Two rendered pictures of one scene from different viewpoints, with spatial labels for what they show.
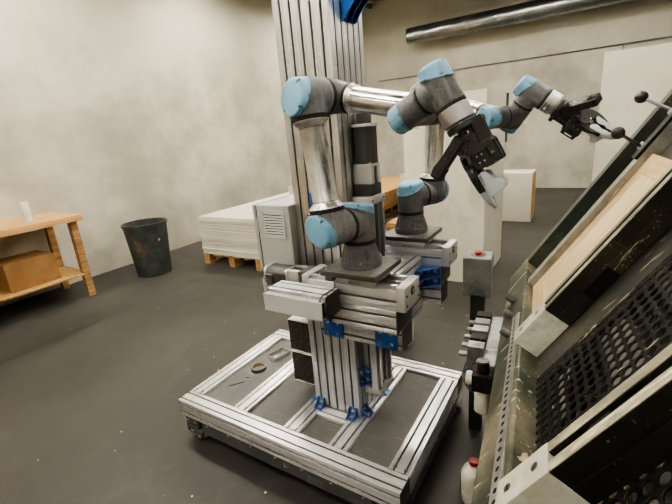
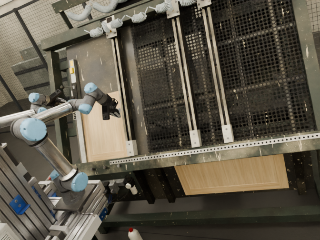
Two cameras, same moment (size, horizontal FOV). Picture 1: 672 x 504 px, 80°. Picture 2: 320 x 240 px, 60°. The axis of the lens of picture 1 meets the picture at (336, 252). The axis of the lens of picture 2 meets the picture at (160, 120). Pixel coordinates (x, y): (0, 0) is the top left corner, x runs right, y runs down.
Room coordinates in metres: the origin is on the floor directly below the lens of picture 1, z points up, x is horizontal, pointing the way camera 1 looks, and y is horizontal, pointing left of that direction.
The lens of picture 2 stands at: (0.75, 1.47, 2.06)
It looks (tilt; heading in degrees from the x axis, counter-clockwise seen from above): 26 degrees down; 267
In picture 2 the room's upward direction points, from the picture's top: 22 degrees counter-clockwise
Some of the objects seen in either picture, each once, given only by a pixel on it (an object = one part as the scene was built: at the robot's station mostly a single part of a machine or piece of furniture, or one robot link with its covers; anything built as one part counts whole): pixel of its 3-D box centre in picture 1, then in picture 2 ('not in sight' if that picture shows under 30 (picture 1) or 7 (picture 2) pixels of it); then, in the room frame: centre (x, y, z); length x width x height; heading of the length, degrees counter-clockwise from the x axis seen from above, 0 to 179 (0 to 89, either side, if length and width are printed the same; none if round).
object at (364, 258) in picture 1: (360, 251); (71, 190); (1.39, -0.09, 1.09); 0.15 x 0.15 x 0.10
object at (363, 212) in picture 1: (356, 220); (63, 177); (1.39, -0.08, 1.20); 0.13 x 0.12 x 0.14; 133
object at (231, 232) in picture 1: (290, 220); not in sight; (5.79, 0.63, 0.31); 2.46 x 1.04 x 0.63; 147
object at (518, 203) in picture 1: (512, 195); not in sight; (6.08, -2.78, 0.36); 0.58 x 0.45 x 0.72; 57
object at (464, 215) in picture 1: (463, 185); not in sight; (4.08, -1.36, 0.88); 0.90 x 0.60 x 1.75; 147
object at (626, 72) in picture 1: (625, 153); not in sight; (4.45, -3.27, 1.03); 0.60 x 0.58 x 2.05; 147
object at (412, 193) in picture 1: (411, 195); not in sight; (1.81, -0.36, 1.20); 0.13 x 0.12 x 0.14; 123
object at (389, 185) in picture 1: (381, 195); not in sight; (7.95, -1.01, 0.22); 2.46 x 1.04 x 0.44; 147
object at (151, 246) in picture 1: (149, 247); not in sight; (4.86, 2.31, 0.33); 0.52 x 0.52 x 0.65
